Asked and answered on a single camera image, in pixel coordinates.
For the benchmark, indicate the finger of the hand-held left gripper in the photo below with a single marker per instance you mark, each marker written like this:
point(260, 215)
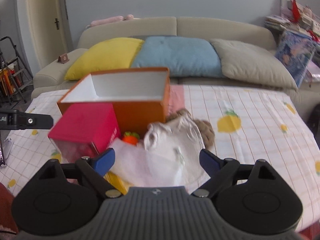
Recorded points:
point(32, 121)

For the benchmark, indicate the dark red fabric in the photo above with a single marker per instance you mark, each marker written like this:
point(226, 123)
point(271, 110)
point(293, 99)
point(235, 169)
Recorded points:
point(6, 205)

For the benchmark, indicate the black metal folding rack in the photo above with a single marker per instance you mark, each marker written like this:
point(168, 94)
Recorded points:
point(12, 55)

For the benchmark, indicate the beige pillow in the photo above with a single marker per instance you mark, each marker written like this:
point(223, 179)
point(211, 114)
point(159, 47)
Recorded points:
point(250, 62)

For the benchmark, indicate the pink plush toy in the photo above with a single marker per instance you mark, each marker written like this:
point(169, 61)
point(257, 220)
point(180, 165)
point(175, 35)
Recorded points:
point(107, 21)

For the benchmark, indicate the yellow packet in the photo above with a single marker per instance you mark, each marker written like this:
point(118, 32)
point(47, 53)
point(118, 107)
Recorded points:
point(120, 183)

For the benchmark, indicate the brown curly plush toy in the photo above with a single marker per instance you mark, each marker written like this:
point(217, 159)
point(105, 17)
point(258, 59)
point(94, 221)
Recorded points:
point(206, 130)

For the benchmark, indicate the orange toy carrot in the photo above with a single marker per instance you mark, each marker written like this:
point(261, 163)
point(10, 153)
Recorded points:
point(130, 138)

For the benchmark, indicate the clear plastic bag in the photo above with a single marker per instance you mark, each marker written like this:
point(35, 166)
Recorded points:
point(140, 165)

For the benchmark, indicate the orange cardboard box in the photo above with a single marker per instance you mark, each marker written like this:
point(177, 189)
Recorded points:
point(140, 115)

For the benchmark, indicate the blue pillow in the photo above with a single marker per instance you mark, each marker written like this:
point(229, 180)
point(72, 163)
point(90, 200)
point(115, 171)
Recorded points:
point(175, 55)

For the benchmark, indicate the yellow pillow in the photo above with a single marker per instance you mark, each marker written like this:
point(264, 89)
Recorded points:
point(105, 55)

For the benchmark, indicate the lemon print checked tablecloth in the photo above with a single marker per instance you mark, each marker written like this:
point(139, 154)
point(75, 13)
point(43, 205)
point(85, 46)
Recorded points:
point(250, 135)

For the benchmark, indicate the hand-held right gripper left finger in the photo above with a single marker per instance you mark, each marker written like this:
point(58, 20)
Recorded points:
point(105, 161)

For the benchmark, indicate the black round object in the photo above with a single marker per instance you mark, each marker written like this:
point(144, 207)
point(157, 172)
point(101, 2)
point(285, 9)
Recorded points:
point(314, 123)

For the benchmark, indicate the white fleece towel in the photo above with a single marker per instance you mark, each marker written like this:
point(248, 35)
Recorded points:
point(165, 135)

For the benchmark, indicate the red box with clear window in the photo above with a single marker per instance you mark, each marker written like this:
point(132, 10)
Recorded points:
point(85, 125)

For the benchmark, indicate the beige sofa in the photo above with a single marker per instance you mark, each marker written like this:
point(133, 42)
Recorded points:
point(212, 27)

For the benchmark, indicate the brown phone stand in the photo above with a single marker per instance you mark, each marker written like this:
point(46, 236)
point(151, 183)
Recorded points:
point(63, 58)

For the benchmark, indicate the red and yellow boxes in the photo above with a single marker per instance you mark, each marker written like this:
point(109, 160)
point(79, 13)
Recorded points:
point(6, 80)

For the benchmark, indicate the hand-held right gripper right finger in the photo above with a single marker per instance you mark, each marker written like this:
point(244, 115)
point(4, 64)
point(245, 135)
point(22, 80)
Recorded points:
point(208, 161)

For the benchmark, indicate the blue printed picture board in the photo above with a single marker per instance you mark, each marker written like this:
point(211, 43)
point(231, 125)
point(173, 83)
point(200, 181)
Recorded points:
point(292, 55)

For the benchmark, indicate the pile of books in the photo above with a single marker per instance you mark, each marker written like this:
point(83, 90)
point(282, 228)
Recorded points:
point(295, 20)

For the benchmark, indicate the cream door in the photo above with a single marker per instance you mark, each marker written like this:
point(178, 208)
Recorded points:
point(42, 17)

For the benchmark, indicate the white plastic device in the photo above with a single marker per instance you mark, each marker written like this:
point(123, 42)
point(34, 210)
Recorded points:
point(7, 150)

